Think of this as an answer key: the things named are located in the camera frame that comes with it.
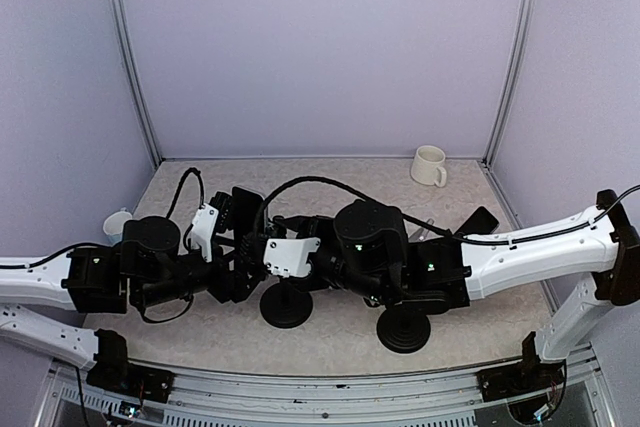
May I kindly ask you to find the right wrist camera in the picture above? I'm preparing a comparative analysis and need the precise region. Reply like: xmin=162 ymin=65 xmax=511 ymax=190
xmin=263 ymin=237 xmax=321 ymax=278

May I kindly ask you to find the left aluminium frame post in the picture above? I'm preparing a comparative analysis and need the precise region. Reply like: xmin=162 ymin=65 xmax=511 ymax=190
xmin=109 ymin=0 xmax=163 ymax=169

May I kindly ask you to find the aluminium frame post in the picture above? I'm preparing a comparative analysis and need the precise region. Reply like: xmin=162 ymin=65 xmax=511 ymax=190
xmin=482 ymin=0 xmax=535 ymax=170
xmin=109 ymin=0 xmax=163 ymax=169

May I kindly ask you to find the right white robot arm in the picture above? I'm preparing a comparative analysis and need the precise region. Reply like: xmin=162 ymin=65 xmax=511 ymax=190
xmin=263 ymin=191 xmax=639 ymax=391

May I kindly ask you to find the front aluminium rail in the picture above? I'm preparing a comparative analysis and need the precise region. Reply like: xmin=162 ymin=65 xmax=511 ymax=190
xmin=34 ymin=346 xmax=616 ymax=427

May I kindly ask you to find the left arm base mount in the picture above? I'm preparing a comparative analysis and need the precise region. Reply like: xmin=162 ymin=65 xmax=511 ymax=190
xmin=86 ymin=364 xmax=175 ymax=404

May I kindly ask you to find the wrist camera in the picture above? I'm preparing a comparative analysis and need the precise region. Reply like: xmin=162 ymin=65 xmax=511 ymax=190
xmin=189 ymin=203 xmax=219 ymax=263
xmin=263 ymin=237 xmax=321 ymax=278

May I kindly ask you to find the black smartphone white back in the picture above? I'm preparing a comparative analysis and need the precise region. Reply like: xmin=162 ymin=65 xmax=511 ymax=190
xmin=231 ymin=186 xmax=264 ymax=249

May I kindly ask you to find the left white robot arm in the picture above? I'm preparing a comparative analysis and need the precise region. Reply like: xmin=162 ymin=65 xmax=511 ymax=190
xmin=1 ymin=187 xmax=266 ymax=392

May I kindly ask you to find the light blue plastic cup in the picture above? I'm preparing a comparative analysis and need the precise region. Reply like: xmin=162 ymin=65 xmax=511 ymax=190
xmin=102 ymin=208 xmax=133 ymax=246

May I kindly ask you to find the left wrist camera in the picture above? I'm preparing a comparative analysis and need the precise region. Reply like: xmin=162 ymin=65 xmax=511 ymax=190
xmin=189 ymin=203 xmax=219 ymax=263

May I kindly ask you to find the right aluminium frame post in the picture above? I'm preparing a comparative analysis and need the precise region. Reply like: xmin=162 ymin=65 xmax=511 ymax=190
xmin=482 ymin=0 xmax=535 ymax=170

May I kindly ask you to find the black round-base phone stand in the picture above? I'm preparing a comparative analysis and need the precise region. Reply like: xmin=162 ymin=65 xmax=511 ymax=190
xmin=259 ymin=279 xmax=313 ymax=329

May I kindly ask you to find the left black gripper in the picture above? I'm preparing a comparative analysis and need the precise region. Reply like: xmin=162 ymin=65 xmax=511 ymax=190
xmin=135 ymin=239 xmax=260 ymax=309

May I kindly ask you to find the cream ceramic mug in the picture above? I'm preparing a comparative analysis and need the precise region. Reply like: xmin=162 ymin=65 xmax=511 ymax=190
xmin=410 ymin=145 xmax=448 ymax=188

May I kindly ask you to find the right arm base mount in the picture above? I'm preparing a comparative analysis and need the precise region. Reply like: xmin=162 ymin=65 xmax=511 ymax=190
xmin=476 ymin=362 xmax=565 ymax=402

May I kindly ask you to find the black smartphone far right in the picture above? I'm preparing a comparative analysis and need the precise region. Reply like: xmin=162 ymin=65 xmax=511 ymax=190
xmin=455 ymin=206 xmax=500 ymax=236

